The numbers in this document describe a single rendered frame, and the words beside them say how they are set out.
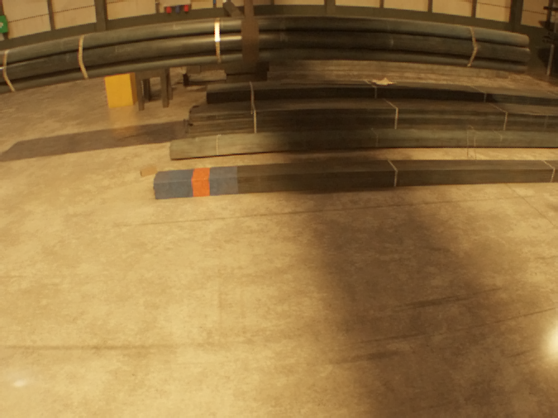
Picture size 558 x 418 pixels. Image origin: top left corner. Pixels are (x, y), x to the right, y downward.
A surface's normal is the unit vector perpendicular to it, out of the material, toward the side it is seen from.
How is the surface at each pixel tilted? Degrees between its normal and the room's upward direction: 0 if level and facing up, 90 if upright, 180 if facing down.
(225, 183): 90
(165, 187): 90
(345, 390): 0
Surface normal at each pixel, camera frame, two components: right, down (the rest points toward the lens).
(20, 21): 0.11, 0.50
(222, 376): -0.02, -0.86
